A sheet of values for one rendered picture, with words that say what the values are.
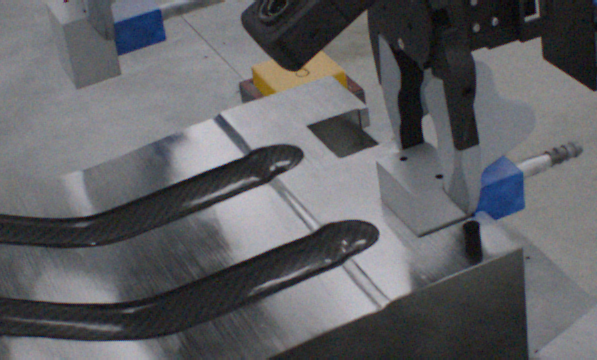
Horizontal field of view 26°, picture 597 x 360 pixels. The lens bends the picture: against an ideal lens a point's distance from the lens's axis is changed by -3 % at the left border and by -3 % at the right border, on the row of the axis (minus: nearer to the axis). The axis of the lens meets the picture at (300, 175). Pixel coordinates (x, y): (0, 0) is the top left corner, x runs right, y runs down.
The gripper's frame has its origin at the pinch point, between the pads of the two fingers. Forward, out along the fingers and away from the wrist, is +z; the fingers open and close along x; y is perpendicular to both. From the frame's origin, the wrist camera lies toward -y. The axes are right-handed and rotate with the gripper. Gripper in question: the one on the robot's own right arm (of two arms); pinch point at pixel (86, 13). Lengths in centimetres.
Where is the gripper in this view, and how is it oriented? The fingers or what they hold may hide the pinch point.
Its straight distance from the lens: 98.6
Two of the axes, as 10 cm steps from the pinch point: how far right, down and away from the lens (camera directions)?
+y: 9.0, -3.3, 2.8
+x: -4.0, -4.3, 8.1
